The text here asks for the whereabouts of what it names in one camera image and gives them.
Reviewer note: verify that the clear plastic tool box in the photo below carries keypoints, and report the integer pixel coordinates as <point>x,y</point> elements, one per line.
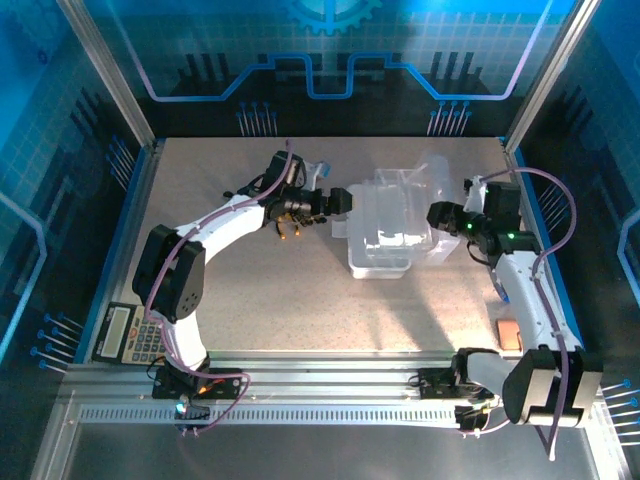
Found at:
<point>380,250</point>

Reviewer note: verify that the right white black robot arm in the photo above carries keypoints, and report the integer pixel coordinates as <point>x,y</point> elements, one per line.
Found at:
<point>530,300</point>

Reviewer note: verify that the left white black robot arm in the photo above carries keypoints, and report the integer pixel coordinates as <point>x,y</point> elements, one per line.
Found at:
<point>170,280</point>

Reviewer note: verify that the orange brown block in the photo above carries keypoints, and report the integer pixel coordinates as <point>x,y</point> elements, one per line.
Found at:
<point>507,336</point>

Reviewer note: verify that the right black controller box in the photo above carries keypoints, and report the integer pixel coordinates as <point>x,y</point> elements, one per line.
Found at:
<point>467,417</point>

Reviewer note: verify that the black controller box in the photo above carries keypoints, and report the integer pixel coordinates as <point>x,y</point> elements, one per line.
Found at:
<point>467,417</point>
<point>195,414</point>

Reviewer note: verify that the grey desk calculator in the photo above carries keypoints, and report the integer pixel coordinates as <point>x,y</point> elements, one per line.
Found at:
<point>115,330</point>

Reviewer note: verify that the left black controller box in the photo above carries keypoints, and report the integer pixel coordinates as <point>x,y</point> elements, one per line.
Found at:
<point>195,414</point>

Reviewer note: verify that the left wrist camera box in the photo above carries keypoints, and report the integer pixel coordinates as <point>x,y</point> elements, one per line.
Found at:
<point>315,172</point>

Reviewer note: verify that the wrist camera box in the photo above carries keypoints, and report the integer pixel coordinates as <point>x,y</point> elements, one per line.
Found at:
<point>315,172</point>
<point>474,197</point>

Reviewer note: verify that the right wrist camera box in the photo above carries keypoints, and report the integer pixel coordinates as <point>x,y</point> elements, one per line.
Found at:
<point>474,197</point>

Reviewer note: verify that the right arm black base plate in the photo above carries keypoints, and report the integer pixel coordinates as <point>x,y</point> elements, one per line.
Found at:
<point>435,385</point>

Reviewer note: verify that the aluminium frame post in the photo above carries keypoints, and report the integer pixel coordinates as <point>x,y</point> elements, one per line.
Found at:
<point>550,70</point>
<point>105,65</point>

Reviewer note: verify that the aluminium front frame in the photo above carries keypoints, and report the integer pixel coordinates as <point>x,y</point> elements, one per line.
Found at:
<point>325,380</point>

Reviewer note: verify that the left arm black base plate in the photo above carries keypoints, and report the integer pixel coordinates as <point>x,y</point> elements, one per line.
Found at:
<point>225,387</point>

